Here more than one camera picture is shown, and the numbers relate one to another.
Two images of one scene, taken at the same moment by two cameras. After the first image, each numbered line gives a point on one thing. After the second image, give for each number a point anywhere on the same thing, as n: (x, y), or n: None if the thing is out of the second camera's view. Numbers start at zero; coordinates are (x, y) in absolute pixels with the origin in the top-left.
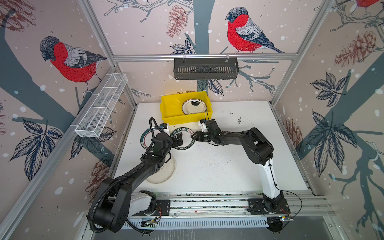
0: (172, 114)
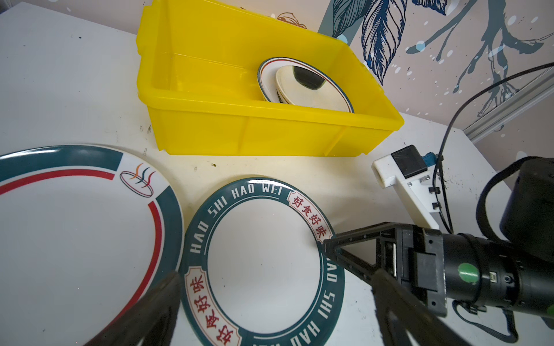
0: (200, 60)
